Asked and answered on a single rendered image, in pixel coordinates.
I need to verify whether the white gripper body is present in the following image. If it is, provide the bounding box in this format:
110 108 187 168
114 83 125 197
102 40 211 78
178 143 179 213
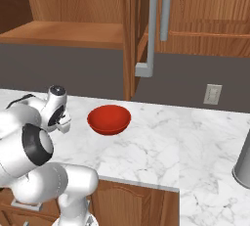
56 110 72 135

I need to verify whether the wooden base cabinet door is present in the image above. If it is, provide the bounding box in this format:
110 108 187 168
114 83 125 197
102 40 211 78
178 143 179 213
90 178 181 226

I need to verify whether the red bowl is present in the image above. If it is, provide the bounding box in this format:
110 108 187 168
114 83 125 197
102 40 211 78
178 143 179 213
86 104 132 137

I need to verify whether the wooden drawer front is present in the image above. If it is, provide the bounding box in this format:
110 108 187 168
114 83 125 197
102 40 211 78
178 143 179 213
0 187 63 226

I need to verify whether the grey metal cylinder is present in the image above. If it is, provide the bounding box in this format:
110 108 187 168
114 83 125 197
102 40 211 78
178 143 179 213
231 134 250 189

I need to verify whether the grey drawer handle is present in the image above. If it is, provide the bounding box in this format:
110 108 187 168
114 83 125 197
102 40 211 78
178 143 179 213
11 199 44 212

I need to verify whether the wooden wall cabinet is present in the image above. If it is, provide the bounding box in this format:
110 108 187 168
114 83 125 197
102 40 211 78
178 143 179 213
0 0 125 52

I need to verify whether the grey bar door handle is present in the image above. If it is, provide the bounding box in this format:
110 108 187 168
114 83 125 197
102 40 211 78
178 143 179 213
159 0 174 42
134 0 161 78

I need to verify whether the white wall outlet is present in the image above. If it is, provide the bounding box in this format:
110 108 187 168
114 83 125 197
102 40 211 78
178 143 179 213
202 83 224 107

